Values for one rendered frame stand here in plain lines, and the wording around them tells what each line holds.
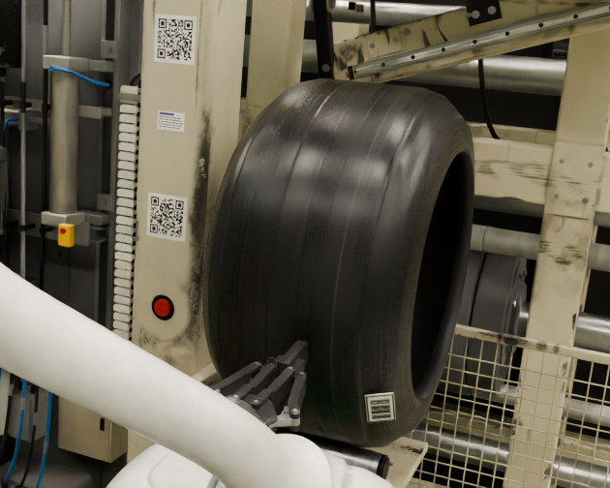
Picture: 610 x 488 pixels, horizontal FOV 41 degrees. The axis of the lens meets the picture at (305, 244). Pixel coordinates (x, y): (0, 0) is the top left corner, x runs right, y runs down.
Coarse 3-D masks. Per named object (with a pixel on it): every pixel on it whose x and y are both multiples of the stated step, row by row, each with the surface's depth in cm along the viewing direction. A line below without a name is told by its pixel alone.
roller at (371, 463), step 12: (276, 432) 130; (288, 432) 130; (324, 444) 128; (336, 444) 127; (348, 444) 128; (336, 456) 126; (348, 456) 126; (360, 456) 125; (372, 456) 125; (384, 456) 125; (372, 468) 124; (384, 468) 125
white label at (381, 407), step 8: (392, 392) 112; (368, 400) 112; (376, 400) 112; (384, 400) 112; (392, 400) 112; (368, 408) 113; (376, 408) 114; (384, 408) 114; (392, 408) 114; (368, 416) 115; (376, 416) 115; (384, 416) 115; (392, 416) 115
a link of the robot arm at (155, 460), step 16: (160, 448) 80; (128, 464) 80; (144, 464) 78; (160, 464) 77; (176, 464) 77; (192, 464) 76; (112, 480) 77; (128, 480) 75; (144, 480) 75; (160, 480) 75; (176, 480) 75; (192, 480) 74; (208, 480) 74
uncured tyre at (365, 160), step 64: (256, 128) 119; (320, 128) 115; (384, 128) 113; (448, 128) 120; (256, 192) 112; (320, 192) 110; (384, 192) 108; (448, 192) 153; (256, 256) 111; (320, 256) 108; (384, 256) 107; (448, 256) 156; (256, 320) 112; (320, 320) 109; (384, 320) 108; (448, 320) 149; (320, 384) 113; (384, 384) 113
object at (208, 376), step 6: (210, 366) 147; (198, 372) 144; (204, 372) 144; (210, 372) 145; (216, 372) 146; (198, 378) 142; (204, 378) 142; (210, 378) 144; (216, 378) 146; (204, 384) 142; (210, 384) 144
